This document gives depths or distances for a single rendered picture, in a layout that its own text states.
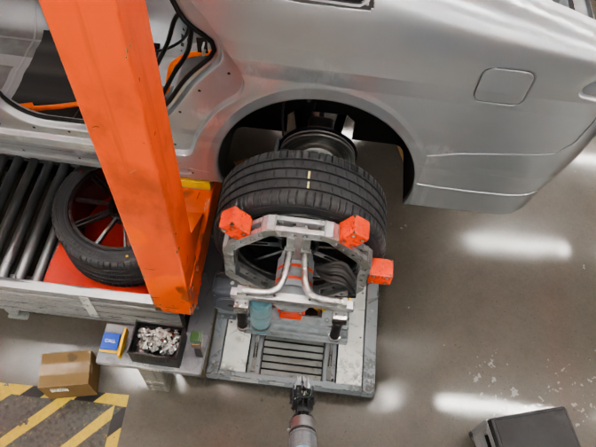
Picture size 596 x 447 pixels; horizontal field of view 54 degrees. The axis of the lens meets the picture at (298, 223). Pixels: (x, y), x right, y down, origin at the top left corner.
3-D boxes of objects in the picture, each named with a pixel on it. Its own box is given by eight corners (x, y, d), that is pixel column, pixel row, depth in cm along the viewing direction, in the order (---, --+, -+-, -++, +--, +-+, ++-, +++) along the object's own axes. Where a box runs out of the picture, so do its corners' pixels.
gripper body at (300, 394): (314, 383, 204) (315, 411, 194) (312, 400, 208) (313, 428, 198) (292, 382, 203) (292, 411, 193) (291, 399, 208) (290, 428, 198)
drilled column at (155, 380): (174, 371, 283) (160, 340, 247) (168, 392, 277) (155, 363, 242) (152, 369, 283) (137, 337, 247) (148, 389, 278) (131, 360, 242)
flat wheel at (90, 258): (193, 168, 314) (189, 139, 294) (207, 278, 280) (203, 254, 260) (66, 183, 304) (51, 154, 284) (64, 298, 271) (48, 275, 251)
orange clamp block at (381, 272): (366, 265, 226) (389, 268, 226) (365, 283, 222) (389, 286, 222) (369, 256, 220) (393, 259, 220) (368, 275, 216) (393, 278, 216)
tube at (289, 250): (294, 252, 209) (295, 237, 200) (288, 301, 199) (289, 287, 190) (245, 246, 209) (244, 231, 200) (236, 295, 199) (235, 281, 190)
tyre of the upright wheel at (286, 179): (422, 195, 225) (275, 121, 199) (422, 248, 213) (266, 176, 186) (325, 257, 274) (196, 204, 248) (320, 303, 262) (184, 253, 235)
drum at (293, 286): (314, 265, 229) (317, 247, 217) (309, 316, 218) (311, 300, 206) (278, 261, 229) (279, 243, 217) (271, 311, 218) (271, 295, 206)
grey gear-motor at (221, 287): (262, 253, 310) (262, 217, 281) (251, 327, 288) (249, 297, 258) (229, 249, 310) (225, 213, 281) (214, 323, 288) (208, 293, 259)
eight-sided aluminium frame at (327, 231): (358, 294, 246) (380, 226, 200) (357, 309, 242) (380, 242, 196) (229, 278, 246) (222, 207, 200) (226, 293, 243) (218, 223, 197)
